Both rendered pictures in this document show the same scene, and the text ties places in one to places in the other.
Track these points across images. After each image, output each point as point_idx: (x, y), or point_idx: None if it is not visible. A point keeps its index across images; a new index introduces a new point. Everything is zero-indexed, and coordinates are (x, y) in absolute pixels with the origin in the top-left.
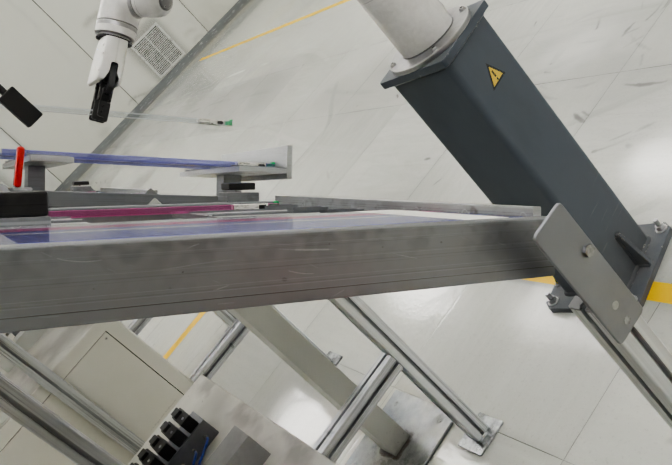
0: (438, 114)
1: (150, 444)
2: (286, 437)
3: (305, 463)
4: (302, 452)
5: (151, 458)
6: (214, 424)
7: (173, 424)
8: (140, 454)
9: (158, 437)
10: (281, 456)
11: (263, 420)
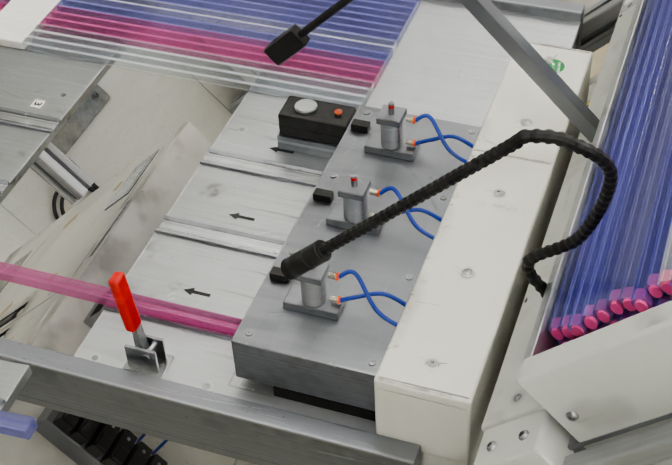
0: None
1: (105, 451)
2: (85, 277)
3: (119, 245)
4: (107, 251)
5: (126, 434)
6: (36, 413)
7: (79, 424)
8: (122, 455)
9: (98, 439)
10: (106, 279)
11: (55, 319)
